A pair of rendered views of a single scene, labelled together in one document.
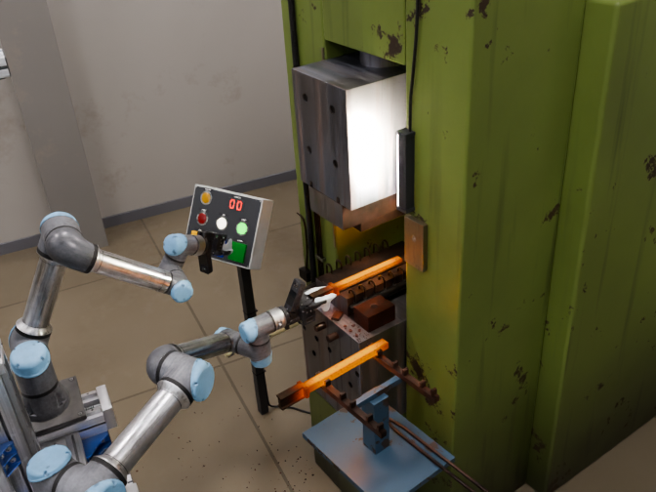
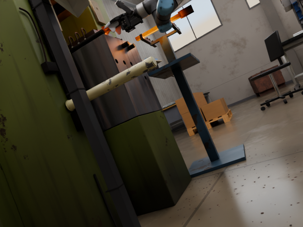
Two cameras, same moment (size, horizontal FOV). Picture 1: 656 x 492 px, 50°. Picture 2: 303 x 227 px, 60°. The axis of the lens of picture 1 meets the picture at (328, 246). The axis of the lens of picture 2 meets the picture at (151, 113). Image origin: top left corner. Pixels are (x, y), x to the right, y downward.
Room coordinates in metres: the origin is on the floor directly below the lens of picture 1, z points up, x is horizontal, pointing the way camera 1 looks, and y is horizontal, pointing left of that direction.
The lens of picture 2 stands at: (2.88, 1.20, 0.39)
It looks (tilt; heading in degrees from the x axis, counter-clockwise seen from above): 3 degrees up; 235
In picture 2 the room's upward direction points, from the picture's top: 23 degrees counter-clockwise
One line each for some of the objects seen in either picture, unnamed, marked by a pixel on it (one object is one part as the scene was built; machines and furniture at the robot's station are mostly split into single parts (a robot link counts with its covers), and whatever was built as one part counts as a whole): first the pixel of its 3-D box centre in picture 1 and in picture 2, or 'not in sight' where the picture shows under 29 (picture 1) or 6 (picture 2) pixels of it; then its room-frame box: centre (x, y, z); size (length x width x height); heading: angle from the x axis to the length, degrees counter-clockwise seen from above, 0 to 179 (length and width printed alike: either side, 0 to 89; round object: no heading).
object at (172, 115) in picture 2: not in sight; (166, 123); (-1.09, -3.95, 0.34); 1.24 x 0.64 x 0.68; 114
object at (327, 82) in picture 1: (380, 126); not in sight; (2.20, -0.20, 1.56); 0.42 x 0.39 x 0.40; 123
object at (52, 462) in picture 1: (55, 474); not in sight; (1.33, 0.77, 0.98); 0.13 x 0.12 x 0.14; 59
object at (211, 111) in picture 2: not in sight; (205, 108); (-0.72, -2.19, 0.33); 1.12 x 0.80 x 0.66; 30
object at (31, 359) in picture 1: (32, 366); not in sight; (1.79, 0.98, 0.98); 0.13 x 0.12 x 0.14; 24
